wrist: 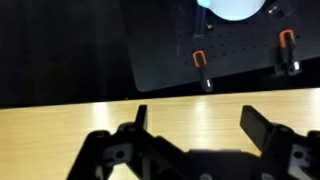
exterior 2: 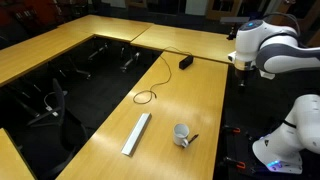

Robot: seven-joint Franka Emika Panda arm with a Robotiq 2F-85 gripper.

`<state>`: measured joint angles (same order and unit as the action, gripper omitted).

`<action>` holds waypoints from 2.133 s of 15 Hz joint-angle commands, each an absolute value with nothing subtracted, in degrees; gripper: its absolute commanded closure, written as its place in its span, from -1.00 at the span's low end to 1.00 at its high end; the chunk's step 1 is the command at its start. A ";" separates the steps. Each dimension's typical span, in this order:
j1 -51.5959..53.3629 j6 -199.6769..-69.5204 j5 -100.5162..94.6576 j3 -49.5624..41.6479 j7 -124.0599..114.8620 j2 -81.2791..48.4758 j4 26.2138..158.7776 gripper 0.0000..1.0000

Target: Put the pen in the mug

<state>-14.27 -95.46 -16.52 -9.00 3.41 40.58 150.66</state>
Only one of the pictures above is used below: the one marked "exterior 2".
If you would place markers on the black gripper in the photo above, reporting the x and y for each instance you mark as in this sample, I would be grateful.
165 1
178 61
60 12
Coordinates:
243 74

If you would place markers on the black power box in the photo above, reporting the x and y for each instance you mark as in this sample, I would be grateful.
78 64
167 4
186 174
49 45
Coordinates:
186 62

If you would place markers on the black background chair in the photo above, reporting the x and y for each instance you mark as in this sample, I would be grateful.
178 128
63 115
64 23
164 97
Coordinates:
98 52
130 61

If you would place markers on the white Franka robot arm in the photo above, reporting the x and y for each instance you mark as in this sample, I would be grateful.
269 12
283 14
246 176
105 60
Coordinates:
283 50

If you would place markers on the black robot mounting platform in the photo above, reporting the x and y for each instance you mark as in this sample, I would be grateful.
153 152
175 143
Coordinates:
241 146

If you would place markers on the silver metal bar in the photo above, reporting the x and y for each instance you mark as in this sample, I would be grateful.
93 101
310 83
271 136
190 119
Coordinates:
136 133

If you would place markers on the orange tipped black clamp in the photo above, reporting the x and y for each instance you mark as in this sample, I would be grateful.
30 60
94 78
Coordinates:
232 129
235 163

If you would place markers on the white ceramic mug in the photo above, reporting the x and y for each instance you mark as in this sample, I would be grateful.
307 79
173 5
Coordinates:
180 135

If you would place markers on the dark pen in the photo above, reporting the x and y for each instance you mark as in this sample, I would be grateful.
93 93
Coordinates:
193 137

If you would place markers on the black camera on stand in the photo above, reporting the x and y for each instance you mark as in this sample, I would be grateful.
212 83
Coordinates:
231 33

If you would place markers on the black office chair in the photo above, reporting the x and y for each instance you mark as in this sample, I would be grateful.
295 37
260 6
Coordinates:
59 96

